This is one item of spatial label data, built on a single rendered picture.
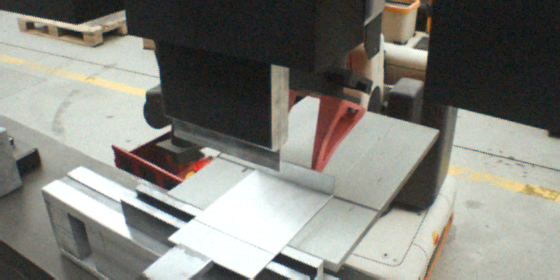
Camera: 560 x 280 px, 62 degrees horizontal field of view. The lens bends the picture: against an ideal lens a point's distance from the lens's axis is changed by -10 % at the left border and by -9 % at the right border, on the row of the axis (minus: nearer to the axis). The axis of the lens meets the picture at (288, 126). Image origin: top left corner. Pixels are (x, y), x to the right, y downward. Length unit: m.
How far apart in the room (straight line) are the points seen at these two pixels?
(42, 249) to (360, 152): 0.40
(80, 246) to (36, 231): 0.11
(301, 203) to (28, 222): 0.40
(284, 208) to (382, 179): 0.11
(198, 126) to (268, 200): 0.12
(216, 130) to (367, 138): 0.25
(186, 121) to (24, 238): 0.37
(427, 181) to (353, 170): 1.11
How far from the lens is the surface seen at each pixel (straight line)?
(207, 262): 0.40
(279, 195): 0.47
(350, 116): 0.48
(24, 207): 0.75
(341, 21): 0.28
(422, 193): 1.65
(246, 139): 0.35
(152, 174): 0.86
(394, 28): 1.51
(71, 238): 0.60
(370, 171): 0.51
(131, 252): 0.50
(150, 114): 0.89
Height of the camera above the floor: 1.27
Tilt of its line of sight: 27 degrees down
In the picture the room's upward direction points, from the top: straight up
